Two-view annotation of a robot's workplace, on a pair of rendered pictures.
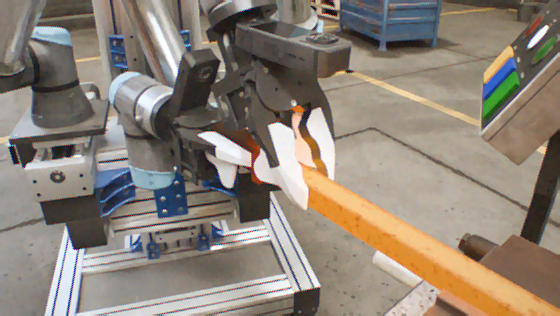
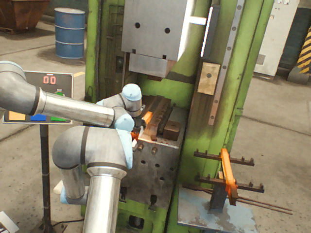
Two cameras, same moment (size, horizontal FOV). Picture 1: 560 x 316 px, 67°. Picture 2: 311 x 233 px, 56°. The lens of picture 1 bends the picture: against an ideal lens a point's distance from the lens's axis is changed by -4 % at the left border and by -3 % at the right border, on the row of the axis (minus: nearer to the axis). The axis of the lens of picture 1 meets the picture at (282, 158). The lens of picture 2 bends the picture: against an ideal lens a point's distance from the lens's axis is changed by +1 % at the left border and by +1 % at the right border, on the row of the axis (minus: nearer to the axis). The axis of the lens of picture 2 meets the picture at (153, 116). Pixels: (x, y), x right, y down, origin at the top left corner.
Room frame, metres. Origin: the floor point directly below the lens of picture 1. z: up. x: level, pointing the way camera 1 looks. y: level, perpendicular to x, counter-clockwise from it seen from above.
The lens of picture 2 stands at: (1.13, 1.04, 1.74)
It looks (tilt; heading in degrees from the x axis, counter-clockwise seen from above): 26 degrees down; 232
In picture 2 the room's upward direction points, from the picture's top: 8 degrees clockwise
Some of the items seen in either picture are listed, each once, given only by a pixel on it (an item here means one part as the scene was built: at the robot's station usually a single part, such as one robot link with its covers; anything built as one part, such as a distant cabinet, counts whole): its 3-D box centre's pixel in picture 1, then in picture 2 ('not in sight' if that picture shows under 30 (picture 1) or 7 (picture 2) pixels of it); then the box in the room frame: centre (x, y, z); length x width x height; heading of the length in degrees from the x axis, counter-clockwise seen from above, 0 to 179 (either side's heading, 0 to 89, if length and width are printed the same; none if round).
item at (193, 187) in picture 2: not in sight; (235, 197); (-0.08, 0.33, 0.69); 0.60 x 0.04 x 0.01; 132
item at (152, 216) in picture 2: not in sight; (145, 201); (0.08, -0.26, 0.23); 0.55 x 0.37 x 0.47; 42
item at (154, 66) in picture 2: not in sight; (156, 56); (0.12, -0.30, 1.32); 0.42 x 0.20 x 0.10; 42
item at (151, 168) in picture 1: (157, 151); not in sight; (0.68, 0.22, 0.90); 0.11 x 0.08 x 0.11; 147
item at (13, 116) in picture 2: (499, 66); (17, 112); (0.86, -0.44, 1.01); 0.07 x 0.05 x 0.07; 157
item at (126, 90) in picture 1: (142, 101); not in sight; (0.67, 0.23, 1.00); 0.11 x 0.08 x 0.09; 42
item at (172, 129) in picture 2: not in sight; (172, 130); (0.11, -0.06, 0.95); 0.12 x 0.08 x 0.06; 42
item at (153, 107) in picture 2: not in sight; (153, 108); (0.10, -0.28, 0.99); 0.42 x 0.05 x 0.01; 42
